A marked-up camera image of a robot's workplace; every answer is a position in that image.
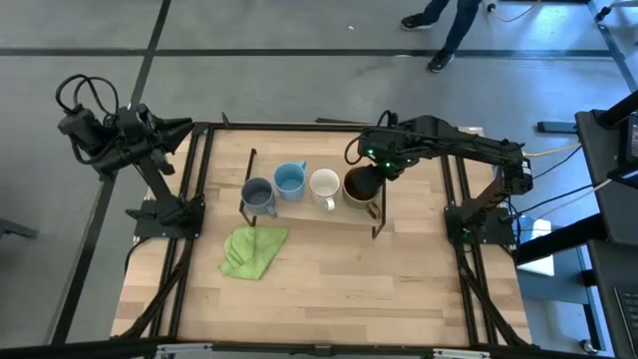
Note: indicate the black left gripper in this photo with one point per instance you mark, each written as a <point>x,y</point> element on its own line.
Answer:
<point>134,134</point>

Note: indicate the black table rail frame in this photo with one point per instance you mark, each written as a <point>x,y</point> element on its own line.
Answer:
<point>279,126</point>

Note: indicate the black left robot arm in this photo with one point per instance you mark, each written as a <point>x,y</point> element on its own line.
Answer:
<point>159,189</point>

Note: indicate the grey chair leg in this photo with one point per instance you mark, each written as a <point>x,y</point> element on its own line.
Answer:
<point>15,229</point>

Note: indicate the grey caster wheel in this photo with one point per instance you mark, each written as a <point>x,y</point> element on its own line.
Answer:
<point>588,346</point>

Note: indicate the black camera gantry beam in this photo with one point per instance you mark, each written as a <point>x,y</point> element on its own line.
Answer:
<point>319,349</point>

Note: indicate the wooden shelf with black frame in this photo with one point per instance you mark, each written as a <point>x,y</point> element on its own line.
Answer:
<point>304,214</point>

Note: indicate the green brown glazed mug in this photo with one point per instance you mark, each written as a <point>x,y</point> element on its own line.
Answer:
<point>356,202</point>

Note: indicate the green microfibre cloth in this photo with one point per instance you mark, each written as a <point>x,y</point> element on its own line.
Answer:
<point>251,251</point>

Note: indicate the person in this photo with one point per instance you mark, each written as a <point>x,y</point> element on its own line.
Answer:
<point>458,25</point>

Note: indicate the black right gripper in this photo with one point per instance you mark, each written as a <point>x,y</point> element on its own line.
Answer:
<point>394,142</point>

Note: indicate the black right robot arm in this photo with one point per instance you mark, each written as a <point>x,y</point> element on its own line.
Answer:
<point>473,149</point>

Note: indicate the light blue mug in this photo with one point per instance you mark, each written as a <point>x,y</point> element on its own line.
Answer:
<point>290,182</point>

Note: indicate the black workstation cart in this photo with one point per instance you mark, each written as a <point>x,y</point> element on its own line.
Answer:
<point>615,219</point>

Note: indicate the white grey patterned mug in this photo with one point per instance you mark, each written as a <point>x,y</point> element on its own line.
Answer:
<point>324,187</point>

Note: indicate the black keyboard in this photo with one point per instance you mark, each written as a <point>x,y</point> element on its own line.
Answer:
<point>629,319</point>

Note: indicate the blue grey floor plate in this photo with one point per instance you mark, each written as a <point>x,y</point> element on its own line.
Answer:
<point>557,127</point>

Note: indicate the white floor box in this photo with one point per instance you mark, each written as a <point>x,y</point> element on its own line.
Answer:
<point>536,264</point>

